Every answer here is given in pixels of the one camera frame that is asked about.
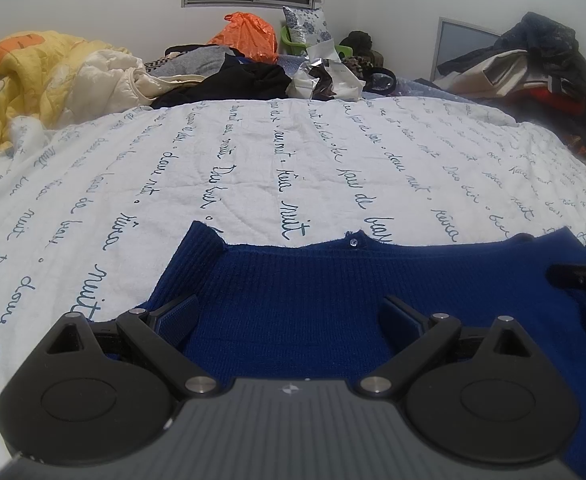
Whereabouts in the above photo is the yellow cartoon quilt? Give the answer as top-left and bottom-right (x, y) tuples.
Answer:
(0, 30), (98, 161)

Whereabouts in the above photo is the white plastic bag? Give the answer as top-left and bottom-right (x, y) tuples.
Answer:
(285, 59), (366, 102)

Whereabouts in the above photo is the grey framed board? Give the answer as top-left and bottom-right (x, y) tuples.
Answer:
(435, 16), (504, 78)

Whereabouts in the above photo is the grey garment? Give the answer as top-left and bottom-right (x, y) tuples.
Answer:
(145, 45), (246, 81)

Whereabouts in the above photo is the white script-printed bedspread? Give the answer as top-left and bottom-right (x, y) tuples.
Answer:
(0, 77), (586, 480)

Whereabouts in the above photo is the silver foil bag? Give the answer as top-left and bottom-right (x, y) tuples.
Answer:
(293, 40), (344, 68)

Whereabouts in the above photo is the brown fuzzy hat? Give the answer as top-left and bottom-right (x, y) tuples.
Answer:
(339, 31), (374, 56)

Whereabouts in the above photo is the leopard print cloth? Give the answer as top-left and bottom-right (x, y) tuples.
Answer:
(343, 52), (389, 77)

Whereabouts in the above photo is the orange plastic bag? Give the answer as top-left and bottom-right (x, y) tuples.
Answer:
(207, 11), (280, 63)

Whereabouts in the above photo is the blue floral pillow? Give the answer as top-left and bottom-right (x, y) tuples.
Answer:
(282, 6), (335, 46)

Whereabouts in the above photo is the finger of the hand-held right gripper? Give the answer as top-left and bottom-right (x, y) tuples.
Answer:
(548, 262), (586, 306)

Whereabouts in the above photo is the dark clothes pile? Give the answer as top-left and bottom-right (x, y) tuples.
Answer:
(433, 11), (586, 171)

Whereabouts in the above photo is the green basket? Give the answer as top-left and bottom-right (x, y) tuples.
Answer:
(280, 25), (354, 61)

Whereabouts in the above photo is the black garment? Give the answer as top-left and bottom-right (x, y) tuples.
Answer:
(150, 57), (294, 110)

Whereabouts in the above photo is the black ring-shaped strap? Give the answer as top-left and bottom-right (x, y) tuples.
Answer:
(363, 66), (399, 96)

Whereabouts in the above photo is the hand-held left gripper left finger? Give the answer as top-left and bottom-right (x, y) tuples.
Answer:
(43, 294), (220, 402)

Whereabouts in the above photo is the cream quilted blanket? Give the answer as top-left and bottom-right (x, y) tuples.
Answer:
(80, 49), (206, 108)

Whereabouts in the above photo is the blue knit sweater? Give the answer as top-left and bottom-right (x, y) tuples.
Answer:
(90, 220), (586, 478)

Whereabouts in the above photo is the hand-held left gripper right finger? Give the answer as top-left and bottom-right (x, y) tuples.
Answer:
(359, 295), (544, 400)

